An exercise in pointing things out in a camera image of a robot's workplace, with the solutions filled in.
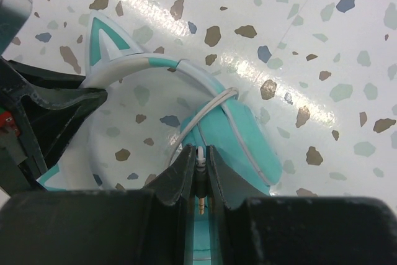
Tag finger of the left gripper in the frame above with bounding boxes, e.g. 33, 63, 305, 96
1, 58, 107, 183

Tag white headphone cable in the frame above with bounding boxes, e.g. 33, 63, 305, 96
161, 87, 274, 265

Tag teal cat-ear headphones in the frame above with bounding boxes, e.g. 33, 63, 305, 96
35, 10, 283, 265

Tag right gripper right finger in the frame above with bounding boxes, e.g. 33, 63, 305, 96
206, 146, 396, 264

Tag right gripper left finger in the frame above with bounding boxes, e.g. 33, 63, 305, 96
1, 145, 196, 264

